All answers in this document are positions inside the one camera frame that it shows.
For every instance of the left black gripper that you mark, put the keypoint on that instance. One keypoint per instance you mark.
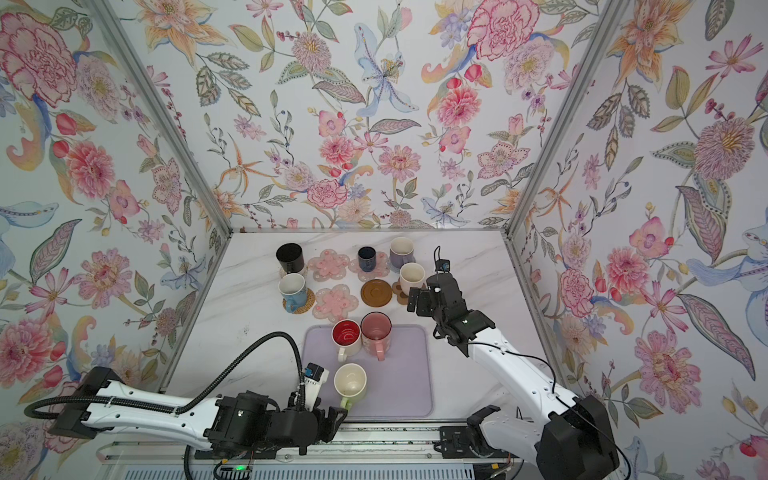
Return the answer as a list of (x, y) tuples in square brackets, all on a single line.
[(324, 421)]

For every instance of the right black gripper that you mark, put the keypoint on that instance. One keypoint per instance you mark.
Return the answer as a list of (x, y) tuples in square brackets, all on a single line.
[(425, 298)]

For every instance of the brown paw cork coaster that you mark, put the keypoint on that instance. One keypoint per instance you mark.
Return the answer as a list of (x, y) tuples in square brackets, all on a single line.
[(401, 296)]

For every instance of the cream mug pink handle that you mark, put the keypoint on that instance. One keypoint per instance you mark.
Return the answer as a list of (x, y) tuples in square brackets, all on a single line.
[(412, 275)]

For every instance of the brown round wooden coaster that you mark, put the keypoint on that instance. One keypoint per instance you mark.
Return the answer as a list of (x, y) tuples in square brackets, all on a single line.
[(376, 293)]

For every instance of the pink flower coaster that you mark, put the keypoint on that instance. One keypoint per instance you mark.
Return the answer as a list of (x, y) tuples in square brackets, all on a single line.
[(328, 265), (334, 304), (382, 269)]

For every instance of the cream mug green handle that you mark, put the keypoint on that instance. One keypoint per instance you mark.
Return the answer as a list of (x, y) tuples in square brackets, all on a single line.
[(351, 383)]

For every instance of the cream mug purple handle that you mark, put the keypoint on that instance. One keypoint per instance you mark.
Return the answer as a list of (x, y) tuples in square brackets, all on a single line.
[(401, 252)]

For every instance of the pink tall mug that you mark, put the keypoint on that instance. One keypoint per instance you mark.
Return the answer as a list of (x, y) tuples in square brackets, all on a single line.
[(376, 330)]

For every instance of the small dark blue mug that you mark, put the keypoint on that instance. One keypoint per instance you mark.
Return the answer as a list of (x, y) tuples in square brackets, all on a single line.
[(367, 259)]

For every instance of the pink flower coaster front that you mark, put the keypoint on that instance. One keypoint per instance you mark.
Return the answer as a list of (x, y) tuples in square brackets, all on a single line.
[(334, 304)]

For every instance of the woven rattan round coaster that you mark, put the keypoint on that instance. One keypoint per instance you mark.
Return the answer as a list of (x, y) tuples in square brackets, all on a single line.
[(309, 303)]

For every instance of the blue mug white inside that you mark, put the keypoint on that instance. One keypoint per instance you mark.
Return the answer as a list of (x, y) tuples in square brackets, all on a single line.
[(294, 292)]

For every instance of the black mug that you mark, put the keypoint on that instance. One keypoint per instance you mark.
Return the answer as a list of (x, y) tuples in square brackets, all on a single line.
[(291, 259)]

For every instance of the multicolour embroidered round coaster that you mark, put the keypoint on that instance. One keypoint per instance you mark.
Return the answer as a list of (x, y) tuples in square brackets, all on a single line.
[(283, 273)]

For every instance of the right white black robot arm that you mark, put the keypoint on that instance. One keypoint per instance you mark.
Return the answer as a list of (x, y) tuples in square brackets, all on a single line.
[(564, 436)]

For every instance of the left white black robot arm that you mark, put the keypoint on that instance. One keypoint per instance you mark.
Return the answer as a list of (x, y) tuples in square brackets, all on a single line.
[(226, 426)]

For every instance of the red inside white mug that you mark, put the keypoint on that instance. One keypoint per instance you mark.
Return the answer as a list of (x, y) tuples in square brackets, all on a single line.
[(347, 338)]

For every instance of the lavender serving tray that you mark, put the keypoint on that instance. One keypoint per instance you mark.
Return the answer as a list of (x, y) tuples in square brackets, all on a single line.
[(399, 387)]

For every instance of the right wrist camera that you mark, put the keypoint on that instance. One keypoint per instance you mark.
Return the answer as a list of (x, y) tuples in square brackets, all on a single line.
[(442, 266)]

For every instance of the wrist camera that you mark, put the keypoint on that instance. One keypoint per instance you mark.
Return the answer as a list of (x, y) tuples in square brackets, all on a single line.
[(442, 266), (313, 378)]

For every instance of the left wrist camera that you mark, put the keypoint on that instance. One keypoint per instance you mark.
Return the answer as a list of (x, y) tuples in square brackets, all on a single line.
[(313, 378)]

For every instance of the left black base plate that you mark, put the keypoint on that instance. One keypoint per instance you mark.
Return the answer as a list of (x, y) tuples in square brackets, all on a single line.
[(264, 453)]

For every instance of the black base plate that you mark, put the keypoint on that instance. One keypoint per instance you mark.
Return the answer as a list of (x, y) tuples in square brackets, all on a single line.
[(467, 442), (264, 453)]

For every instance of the aluminium mounting rail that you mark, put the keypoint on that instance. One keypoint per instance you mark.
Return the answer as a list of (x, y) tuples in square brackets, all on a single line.
[(366, 442)]

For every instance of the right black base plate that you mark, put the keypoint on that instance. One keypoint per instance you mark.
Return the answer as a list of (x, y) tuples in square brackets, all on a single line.
[(467, 442)]

